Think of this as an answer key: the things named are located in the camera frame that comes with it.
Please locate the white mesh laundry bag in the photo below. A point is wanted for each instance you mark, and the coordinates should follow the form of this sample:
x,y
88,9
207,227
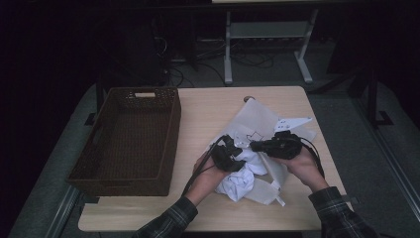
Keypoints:
x,y
257,115

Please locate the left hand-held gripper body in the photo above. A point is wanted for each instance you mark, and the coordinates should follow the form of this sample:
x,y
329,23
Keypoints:
x,y
224,153

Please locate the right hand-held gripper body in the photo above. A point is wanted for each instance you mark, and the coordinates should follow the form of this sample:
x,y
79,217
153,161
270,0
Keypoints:
x,y
284,145

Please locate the brown woven basket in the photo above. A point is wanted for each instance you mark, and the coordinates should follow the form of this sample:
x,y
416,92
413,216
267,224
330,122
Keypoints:
x,y
132,139

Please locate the person's right hand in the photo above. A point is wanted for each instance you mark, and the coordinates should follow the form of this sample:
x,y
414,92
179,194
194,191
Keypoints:
x,y
305,168

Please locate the person's left hand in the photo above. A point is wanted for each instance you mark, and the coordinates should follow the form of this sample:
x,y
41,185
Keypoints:
x,y
208,177

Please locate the black table leg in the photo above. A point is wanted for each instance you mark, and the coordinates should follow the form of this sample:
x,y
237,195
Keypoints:
x,y
100,97

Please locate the white shirt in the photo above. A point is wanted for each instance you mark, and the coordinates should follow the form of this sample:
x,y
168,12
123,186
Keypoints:
x,y
239,185

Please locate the white metal desk frame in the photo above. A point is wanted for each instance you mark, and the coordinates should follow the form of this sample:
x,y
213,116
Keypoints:
x,y
267,29

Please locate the aluminium floor rail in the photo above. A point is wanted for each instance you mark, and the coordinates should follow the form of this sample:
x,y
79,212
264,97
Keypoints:
x,y
389,155
62,211

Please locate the black metal stand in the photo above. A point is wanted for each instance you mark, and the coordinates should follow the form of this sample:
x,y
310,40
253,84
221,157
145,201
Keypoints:
x,y
373,95

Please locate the round table grommet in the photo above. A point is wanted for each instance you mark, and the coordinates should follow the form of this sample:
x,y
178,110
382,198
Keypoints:
x,y
249,98

